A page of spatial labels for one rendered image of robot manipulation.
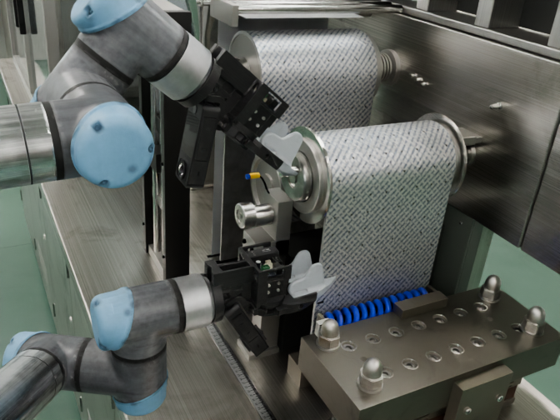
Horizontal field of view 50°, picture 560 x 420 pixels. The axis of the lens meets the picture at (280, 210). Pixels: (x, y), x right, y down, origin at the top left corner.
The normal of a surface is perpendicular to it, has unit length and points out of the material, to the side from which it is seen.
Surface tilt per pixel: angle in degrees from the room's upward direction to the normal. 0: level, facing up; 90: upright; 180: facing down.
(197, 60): 68
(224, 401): 0
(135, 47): 97
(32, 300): 0
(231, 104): 90
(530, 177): 90
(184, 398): 0
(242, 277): 90
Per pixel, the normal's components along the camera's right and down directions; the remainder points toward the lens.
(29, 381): 0.76, -0.64
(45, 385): 0.97, -0.25
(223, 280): 0.46, 0.44
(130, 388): -0.07, 0.46
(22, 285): 0.07, -0.88
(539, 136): -0.89, 0.14
